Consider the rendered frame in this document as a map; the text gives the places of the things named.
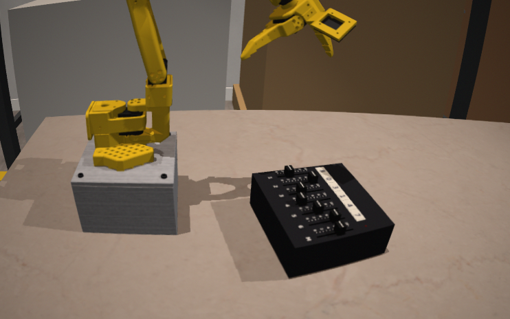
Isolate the black lighting desk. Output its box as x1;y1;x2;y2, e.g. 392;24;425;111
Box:
250;163;395;278

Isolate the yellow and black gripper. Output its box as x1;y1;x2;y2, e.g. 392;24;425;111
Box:
241;0;357;61

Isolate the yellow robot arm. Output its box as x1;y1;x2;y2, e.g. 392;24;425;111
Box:
89;0;173;171

